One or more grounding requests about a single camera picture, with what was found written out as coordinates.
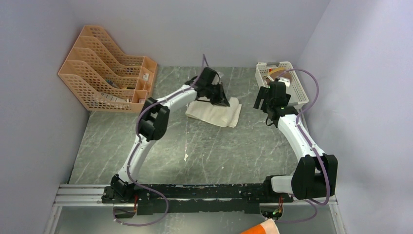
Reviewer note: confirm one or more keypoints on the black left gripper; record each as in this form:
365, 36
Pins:
221, 99

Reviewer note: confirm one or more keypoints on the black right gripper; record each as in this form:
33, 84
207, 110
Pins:
263, 94

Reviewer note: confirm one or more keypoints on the white towel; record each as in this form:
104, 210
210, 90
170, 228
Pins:
214, 114

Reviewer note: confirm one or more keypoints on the yellow brown bear towel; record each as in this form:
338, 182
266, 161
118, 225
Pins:
278, 74

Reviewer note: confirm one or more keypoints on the white plastic basket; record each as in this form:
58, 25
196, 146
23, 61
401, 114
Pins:
298, 96

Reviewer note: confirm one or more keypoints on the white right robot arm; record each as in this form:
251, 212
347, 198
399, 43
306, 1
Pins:
316, 172

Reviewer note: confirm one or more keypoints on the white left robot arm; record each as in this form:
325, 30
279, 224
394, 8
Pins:
151, 126

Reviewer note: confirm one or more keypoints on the orange plastic file rack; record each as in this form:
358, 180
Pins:
103, 77

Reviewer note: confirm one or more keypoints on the orange white striped object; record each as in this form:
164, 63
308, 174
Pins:
266, 227

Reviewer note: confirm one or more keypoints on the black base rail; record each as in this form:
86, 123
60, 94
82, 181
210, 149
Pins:
194, 198

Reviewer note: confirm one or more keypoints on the aluminium frame rail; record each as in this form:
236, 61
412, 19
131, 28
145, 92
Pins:
89, 195

